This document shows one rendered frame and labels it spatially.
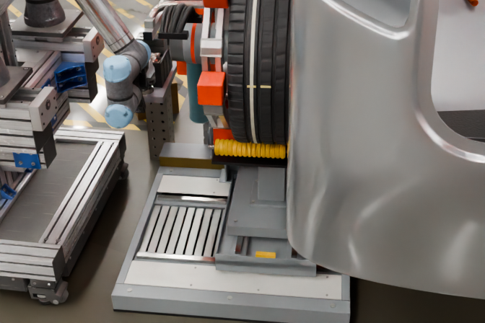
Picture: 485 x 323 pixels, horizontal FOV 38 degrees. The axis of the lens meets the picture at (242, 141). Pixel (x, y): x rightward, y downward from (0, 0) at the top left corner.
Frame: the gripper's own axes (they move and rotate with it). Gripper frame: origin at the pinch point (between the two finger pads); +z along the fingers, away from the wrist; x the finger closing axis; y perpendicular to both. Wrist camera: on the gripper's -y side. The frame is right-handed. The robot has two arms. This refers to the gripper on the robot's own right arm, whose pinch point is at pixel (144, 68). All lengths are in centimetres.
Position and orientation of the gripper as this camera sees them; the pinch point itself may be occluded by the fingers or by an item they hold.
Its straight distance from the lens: 232.6
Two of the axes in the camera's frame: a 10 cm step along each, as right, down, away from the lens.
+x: -9.9, -0.5, 0.9
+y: -0.1, -8.4, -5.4
